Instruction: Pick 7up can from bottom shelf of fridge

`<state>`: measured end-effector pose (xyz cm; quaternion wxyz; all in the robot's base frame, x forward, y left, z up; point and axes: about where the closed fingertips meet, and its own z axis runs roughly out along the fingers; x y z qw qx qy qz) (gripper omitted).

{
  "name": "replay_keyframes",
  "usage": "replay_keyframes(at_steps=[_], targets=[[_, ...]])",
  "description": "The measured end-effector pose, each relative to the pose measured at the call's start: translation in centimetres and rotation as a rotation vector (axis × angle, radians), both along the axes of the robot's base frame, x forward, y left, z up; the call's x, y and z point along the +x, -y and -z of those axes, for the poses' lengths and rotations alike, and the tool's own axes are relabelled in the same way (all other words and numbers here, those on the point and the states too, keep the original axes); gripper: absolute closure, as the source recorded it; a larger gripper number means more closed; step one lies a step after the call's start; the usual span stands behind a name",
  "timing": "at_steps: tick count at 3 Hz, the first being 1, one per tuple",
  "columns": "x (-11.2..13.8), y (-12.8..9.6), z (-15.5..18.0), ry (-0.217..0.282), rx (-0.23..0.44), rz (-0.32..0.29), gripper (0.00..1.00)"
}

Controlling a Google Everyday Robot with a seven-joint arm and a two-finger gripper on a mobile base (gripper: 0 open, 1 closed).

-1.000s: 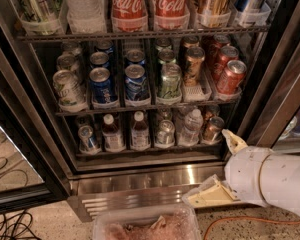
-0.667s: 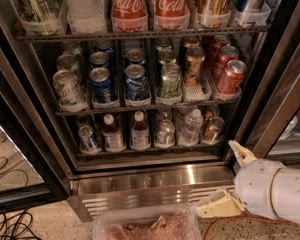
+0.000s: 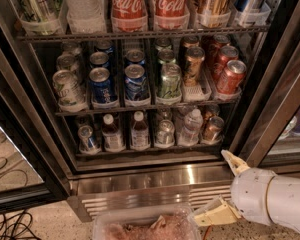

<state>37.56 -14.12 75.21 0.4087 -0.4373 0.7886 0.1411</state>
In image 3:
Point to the blue silver can bottom left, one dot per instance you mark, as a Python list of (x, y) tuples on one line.
[(88, 139)]

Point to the green tall can top shelf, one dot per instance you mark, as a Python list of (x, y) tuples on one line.
[(41, 15)]

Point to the white green can front left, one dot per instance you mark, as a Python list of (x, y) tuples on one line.
[(71, 97)]

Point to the red can middle right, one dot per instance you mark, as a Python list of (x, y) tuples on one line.
[(224, 55)]

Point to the right brown tea bottle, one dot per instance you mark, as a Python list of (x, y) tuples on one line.
[(139, 132)]

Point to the small water bottle bottom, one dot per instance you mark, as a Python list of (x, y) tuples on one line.
[(190, 129)]

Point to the red can front right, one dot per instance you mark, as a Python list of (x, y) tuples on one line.
[(231, 77)]

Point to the copper can bottom right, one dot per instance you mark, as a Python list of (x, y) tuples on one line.
[(213, 129)]

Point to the right coca-cola bottle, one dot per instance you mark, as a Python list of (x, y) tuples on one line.
[(169, 14)]

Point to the blue can front centre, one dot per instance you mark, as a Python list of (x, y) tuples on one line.
[(136, 84)]

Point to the gold brown can front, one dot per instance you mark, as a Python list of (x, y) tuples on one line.
[(194, 58)]

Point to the fridge glass door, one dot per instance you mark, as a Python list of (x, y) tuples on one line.
[(271, 96), (30, 175)]

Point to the red can back right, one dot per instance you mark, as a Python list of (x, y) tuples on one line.
[(215, 44)]

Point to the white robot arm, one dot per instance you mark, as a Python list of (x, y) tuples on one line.
[(283, 202)]

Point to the left brown tea bottle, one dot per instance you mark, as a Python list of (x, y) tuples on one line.
[(112, 134)]

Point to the coca-cola bottle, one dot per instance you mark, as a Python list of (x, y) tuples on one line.
[(169, 14), (127, 15)]

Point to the gold tall can top shelf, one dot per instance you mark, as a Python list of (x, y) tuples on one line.
[(211, 13)]

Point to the brown tea bottle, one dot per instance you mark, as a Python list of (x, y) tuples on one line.
[(112, 134), (139, 132)]

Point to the red can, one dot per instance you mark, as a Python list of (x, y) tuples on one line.
[(224, 55), (231, 77), (215, 44)]

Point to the blue pepsi can front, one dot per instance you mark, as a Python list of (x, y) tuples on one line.
[(102, 85)]

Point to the silver green 7up can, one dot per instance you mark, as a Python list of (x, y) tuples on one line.
[(164, 136)]

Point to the fridge bottom vent grille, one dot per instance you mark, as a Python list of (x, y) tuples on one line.
[(91, 197)]

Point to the clear plastic bin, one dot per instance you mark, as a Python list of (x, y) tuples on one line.
[(163, 222)]

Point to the clear water bottle top shelf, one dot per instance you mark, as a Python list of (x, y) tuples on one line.
[(86, 16)]

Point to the fridge left glass door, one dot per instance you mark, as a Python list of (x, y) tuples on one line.
[(30, 175)]

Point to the silver blue tall can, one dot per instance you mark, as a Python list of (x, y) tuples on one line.
[(248, 9)]

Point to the fridge right glass door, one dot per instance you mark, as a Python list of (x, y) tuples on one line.
[(271, 96)]

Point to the left coca-cola bottle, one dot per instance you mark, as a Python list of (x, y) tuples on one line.
[(127, 15)]

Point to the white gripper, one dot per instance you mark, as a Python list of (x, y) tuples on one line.
[(250, 194)]

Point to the green mountain dew can front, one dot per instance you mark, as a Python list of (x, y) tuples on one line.
[(169, 81)]

